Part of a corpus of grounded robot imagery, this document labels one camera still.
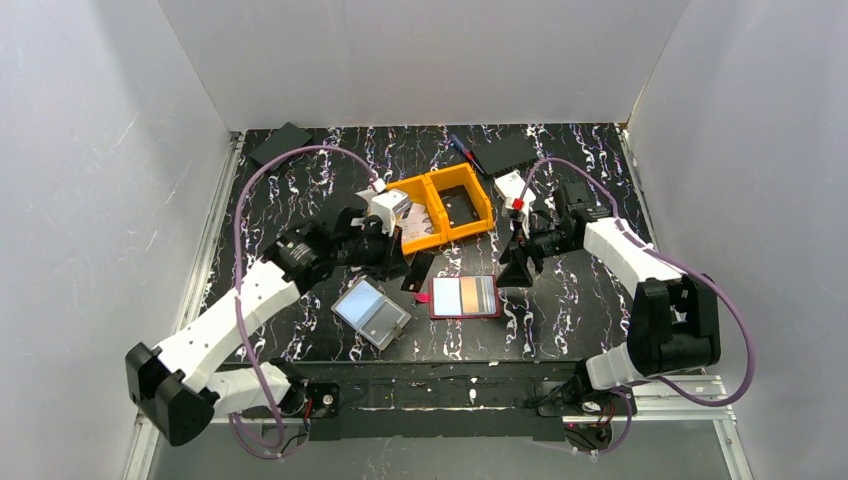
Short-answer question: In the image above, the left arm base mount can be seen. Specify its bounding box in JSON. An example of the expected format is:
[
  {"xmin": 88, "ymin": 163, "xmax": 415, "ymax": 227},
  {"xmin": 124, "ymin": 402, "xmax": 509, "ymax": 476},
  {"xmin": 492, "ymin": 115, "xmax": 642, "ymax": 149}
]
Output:
[{"xmin": 217, "ymin": 382, "xmax": 341, "ymax": 422}]

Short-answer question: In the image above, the yellow bin with black card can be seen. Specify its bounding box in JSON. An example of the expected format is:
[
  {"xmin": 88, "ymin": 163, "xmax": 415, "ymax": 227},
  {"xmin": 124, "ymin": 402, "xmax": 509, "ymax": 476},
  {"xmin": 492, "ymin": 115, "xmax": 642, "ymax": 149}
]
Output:
[{"xmin": 424, "ymin": 164, "xmax": 495, "ymax": 242}]

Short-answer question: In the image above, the black flat box right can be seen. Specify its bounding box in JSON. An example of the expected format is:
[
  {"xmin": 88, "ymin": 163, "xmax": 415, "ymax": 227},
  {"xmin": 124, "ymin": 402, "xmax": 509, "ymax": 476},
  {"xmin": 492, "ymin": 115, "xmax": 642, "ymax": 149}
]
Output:
[{"xmin": 471, "ymin": 134, "xmax": 539, "ymax": 177}]

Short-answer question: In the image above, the black flat box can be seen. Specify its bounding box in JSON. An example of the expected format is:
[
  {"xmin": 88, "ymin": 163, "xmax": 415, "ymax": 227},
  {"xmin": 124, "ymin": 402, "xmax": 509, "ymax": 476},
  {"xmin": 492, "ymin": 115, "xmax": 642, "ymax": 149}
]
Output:
[
  {"xmin": 248, "ymin": 122, "xmax": 313, "ymax": 167},
  {"xmin": 471, "ymin": 134, "xmax": 539, "ymax": 177}
]

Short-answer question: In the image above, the black card from red holder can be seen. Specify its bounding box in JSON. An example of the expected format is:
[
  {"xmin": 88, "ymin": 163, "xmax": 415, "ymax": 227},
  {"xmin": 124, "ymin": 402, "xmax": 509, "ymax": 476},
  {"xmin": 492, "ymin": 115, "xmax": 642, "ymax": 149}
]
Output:
[{"xmin": 400, "ymin": 251, "xmax": 435, "ymax": 293}]

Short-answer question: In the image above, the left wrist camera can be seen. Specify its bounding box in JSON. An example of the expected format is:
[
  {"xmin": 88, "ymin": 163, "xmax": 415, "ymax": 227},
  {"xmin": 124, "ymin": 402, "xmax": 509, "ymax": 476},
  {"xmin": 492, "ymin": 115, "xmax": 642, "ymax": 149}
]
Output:
[{"xmin": 356, "ymin": 179, "xmax": 412, "ymax": 234}]

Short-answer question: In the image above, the grey card holder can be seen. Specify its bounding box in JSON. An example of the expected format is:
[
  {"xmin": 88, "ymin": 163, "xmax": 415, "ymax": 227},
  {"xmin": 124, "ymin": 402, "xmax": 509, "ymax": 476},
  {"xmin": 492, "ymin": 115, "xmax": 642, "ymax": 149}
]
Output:
[{"xmin": 331, "ymin": 278, "xmax": 411, "ymax": 351}]

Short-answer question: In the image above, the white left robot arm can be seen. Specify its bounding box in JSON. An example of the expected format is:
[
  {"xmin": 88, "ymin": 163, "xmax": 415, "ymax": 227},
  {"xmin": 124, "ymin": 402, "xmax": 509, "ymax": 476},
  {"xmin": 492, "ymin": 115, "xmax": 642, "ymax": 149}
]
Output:
[{"xmin": 124, "ymin": 208, "xmax": 409, "ymax": 446}]

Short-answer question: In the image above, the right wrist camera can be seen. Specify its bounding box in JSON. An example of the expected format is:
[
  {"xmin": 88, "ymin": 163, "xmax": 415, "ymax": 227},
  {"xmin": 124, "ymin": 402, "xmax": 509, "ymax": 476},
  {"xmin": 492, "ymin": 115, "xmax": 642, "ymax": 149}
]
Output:
[{"xmin": 503, "ymin": 188, "xmax": 536, "ymax": 234}]

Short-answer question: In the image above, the white VIP card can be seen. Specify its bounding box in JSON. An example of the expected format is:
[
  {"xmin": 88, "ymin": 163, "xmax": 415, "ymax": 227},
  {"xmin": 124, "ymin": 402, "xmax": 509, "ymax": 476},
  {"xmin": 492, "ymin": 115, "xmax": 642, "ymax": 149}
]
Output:
[{"xmin": 397, "ymin": 203, "xmax": 434, "ymax": 244}]

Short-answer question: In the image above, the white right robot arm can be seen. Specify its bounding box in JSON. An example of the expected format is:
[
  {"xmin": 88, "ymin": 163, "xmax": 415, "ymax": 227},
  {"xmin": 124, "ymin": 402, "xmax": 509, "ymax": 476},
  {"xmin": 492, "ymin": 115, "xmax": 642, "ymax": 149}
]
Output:
[{"xmin": 496, "ymin": 188, "xmax": 721, "ymax": 399}]

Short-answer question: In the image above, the red card holder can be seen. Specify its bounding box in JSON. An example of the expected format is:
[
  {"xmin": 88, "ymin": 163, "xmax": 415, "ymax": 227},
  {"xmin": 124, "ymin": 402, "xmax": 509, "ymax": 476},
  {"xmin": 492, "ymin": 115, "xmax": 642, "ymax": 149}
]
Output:
[{"xmin": 413, "ymin": 275, "xmax": 502, "ymax": 319}]

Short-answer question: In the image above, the white small box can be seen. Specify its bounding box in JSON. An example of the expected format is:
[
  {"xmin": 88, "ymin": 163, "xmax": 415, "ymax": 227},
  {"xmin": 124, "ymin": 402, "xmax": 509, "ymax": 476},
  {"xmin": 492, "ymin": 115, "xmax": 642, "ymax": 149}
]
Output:
[{"xmin": 494, "ymin": 170, "xmax": 526, "ymax": 199}]

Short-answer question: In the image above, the yellow bin with white cards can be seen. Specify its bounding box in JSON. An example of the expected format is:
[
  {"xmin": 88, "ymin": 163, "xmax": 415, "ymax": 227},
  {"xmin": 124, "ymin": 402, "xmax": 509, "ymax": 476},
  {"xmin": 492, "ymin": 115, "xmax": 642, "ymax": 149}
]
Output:
[{"xmin": 387, "ymin": 175, "xmax": 448, "ymax": 255}]

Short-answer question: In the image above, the black flat box left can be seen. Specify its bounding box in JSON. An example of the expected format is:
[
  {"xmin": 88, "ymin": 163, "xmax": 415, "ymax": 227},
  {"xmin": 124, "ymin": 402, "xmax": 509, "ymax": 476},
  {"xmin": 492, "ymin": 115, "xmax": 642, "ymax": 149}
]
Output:
[{"xmin": 248, "ymin": 122, "xmax": 313, "ymax": 167}]

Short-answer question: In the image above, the black card in bin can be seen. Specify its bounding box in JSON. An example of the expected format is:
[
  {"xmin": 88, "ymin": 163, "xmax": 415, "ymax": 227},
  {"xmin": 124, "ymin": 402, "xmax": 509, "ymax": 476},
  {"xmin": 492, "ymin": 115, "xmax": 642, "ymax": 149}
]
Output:
[{"xmin": 438, "ymin": 185, "xmax": 480, "ymax": 228}]

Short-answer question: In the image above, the blue red pen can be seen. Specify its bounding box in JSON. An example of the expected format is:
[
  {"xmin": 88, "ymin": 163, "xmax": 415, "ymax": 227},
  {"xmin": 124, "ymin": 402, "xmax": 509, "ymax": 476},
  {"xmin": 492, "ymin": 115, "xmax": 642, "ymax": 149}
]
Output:
[{"xmin": 449, "ymin": 134, "xmax": 476, "ymax": 165}]

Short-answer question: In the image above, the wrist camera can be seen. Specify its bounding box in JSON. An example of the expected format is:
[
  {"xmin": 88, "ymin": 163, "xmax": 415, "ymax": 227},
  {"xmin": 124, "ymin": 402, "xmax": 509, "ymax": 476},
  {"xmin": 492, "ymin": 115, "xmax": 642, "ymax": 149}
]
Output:
[
  {"xmin": 503, "ymin": 188, "xmax": 536, "ymax": 234},
  {"xmin": 356, "ymin": 179, "xmax": 412, "ymax": 234}
]

